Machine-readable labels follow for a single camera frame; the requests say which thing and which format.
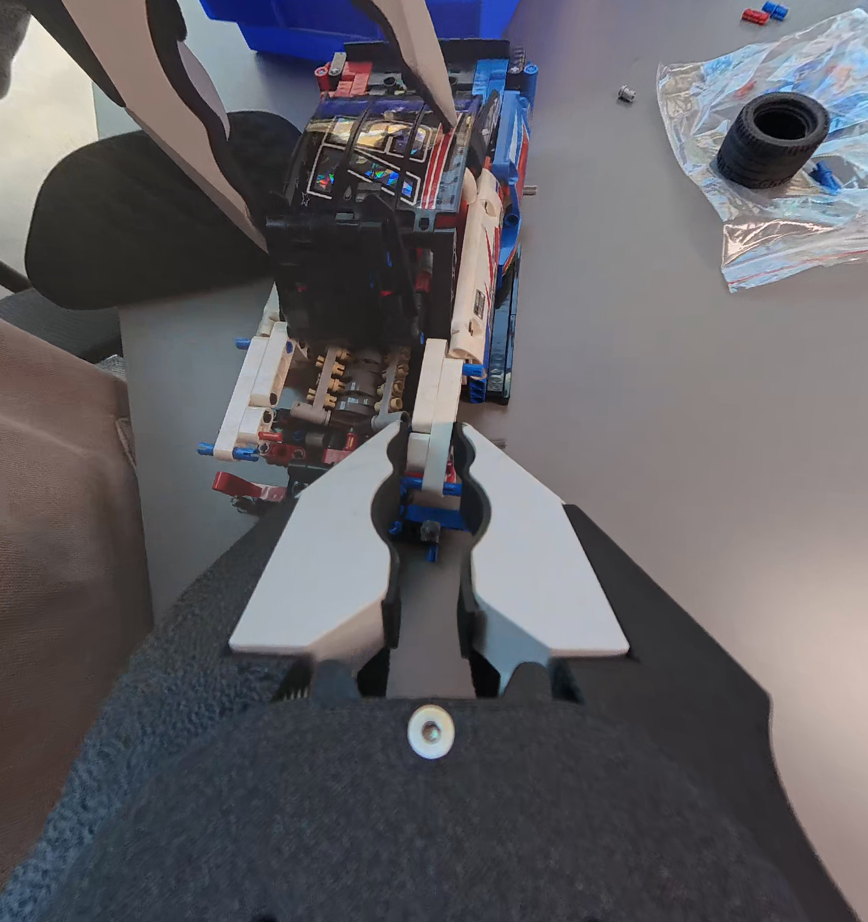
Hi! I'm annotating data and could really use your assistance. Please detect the white brick beam with pins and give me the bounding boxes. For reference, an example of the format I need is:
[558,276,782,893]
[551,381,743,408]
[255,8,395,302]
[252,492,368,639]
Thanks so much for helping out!
[401,339,467,505]

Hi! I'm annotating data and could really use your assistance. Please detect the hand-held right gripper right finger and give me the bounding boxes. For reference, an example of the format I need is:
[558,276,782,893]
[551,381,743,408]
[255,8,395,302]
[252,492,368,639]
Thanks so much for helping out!
[454,424,631,694]

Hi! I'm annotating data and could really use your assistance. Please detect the clear zip bag red seal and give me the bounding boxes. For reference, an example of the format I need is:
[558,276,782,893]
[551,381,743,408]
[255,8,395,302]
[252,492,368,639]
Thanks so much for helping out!
[656,11,868,292]

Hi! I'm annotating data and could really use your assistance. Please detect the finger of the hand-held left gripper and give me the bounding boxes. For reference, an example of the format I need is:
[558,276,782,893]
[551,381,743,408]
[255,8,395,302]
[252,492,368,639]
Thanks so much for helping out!
[362,0,460,131]
[59,0,269,253]

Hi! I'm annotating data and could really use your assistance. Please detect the grey desk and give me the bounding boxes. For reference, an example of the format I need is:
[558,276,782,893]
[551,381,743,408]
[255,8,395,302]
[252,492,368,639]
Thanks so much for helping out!
[91,0,868,922]

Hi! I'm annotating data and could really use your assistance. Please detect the blue storage bin white label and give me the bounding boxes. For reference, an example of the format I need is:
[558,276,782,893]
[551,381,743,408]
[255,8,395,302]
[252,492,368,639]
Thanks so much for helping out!
[199,0,528,59]

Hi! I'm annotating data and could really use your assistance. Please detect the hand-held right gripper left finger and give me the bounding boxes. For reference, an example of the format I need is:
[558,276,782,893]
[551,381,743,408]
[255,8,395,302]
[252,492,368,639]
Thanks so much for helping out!
[228,421,411,694]

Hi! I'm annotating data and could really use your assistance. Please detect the black rubber toy tyre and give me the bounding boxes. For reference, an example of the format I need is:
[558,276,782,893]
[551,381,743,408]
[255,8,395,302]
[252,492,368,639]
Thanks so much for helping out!
[717,94,831,192]

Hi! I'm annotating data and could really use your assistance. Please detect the brick-built toy race car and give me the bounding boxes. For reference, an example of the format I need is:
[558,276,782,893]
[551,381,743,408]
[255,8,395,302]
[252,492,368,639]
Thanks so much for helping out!
[197,39,543,563]

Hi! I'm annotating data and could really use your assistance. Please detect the black mesh chair pad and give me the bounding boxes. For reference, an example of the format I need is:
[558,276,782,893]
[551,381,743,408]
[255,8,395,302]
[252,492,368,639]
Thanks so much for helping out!
[24,110,301,311]

